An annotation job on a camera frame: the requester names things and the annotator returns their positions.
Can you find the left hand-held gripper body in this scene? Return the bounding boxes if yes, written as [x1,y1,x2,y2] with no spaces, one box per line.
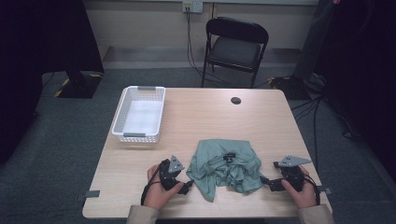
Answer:
[159,154,187,191]

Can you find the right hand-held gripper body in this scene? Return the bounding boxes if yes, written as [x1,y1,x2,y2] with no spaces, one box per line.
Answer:
[273,155,313,192]

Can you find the green t-shirt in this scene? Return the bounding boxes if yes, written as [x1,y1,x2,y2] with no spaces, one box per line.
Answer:
[185,138,266,203]

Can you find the person's right hand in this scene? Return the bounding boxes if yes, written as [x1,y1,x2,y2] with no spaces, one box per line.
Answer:
[280,165,319,209]

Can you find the person's left hand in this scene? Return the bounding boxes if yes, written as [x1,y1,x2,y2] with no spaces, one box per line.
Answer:
[143,164,185,211]

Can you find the white plastic basket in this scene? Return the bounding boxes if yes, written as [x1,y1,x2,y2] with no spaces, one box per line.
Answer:
[111,85,167,145]

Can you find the black stand base yellow stripes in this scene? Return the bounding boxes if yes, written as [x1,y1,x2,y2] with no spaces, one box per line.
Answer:
[267,75,313,101]
[53,70,105,100]

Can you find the black curtain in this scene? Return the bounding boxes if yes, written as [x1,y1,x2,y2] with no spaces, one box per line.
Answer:
[291,0,396,183]
[0,0,106,166]

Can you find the black folding chair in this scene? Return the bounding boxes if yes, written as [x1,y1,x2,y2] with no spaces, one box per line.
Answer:
[201,16,270,89]

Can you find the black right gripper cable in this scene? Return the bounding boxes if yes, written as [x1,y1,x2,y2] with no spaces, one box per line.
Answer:
[302,173,322,206]

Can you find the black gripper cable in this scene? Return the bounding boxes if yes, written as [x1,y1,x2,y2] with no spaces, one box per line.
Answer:
[140,160,171,206]
[302,173,322,206]

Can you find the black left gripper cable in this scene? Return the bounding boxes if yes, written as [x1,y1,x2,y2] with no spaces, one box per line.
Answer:
[140,160,171,206]

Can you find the black floor cables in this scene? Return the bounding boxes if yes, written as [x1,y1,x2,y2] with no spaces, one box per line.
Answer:
[289,91,363,171]

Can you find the white wall socket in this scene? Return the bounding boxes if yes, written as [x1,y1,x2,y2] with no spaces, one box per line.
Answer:
[181,0,205,14]

